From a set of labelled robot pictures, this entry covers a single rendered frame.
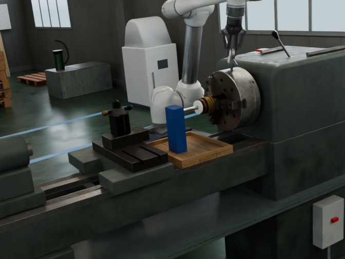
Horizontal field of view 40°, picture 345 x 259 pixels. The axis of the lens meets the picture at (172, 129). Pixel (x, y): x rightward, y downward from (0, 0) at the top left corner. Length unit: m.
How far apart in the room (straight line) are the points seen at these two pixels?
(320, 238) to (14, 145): 1.74
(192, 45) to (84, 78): 5.76
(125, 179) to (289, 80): 0.99
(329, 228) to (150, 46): 4.55
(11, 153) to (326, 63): 1.64
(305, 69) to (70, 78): 6.31
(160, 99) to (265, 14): 3.22
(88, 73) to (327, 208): 6.40
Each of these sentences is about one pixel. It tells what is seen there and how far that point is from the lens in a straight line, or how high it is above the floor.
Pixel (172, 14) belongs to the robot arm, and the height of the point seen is 1.52.
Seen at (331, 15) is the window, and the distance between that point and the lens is 5.37.
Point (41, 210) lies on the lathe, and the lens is 1.98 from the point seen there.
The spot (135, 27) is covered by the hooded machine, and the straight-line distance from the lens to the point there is 6.88.
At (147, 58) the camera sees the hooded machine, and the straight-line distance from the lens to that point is 6.72.
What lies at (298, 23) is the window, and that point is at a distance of 5.64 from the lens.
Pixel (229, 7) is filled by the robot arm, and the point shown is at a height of 1.55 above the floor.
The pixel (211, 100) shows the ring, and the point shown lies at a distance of 2.38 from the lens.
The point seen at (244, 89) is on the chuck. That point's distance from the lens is 2.37.
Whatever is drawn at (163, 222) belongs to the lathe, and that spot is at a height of 0.54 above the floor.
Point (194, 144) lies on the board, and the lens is 2.44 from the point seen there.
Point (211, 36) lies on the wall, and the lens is 6.71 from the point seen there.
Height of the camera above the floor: 1.66
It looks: 16 degrees down
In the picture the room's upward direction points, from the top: 5 degrees counter-clockwise
